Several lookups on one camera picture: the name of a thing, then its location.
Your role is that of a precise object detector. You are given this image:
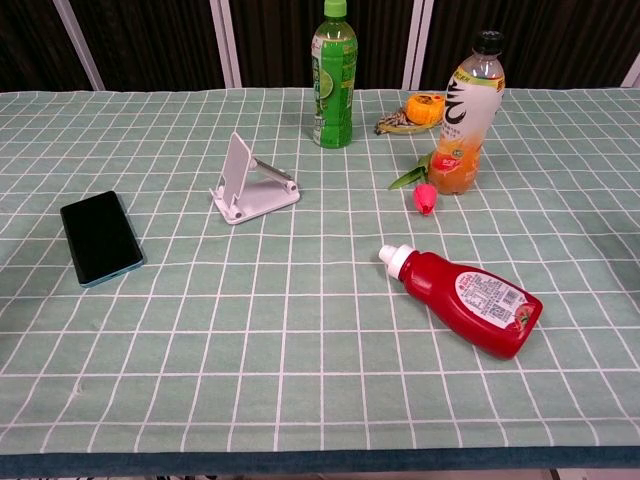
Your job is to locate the green tea bottle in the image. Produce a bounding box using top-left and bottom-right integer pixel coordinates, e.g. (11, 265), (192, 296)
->
(310, 0), (359, 150)

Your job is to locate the orange tape measure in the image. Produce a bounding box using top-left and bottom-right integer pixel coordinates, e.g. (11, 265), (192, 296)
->
(404, 92), (446, 126)

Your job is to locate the white folding phone stand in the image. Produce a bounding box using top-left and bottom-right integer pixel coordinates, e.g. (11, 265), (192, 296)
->
(208, 131), (302, 226)

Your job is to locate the green checkered tablecloth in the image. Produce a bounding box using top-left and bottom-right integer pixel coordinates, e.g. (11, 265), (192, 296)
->
(0, 87), (640, 471)

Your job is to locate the red ketchup squeeze bottle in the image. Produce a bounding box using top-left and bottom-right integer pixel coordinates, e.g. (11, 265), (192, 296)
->
(377, 243), (544, 361)

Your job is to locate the pink artificial tulip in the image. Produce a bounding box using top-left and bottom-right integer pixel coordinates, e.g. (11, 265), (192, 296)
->
(387, 152), (439, 217)

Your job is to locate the black pleated curtain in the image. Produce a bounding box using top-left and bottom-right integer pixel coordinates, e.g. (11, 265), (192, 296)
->
(0, 0), (640, 94)

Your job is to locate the orange juice bottle black cap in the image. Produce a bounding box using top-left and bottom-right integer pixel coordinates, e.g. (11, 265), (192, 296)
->
(428, 30), (508, 197)

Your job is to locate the white frame post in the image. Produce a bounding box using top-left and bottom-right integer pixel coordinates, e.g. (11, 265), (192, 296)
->
(209, 0), (244, 89)
(619, 59), (640, 89)
(52, 0), (106, 92)
(401, 0), (434, 91)

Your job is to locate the black smartphone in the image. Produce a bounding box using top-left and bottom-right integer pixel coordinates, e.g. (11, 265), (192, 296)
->
(59, 189), (145, 289)

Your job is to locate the yellow loop strap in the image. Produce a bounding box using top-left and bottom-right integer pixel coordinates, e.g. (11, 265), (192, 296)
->
(382, 119), (441, 137)

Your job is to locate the braided striped cord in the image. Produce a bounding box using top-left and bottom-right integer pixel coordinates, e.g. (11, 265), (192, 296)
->
(374, 110), (414, 135)

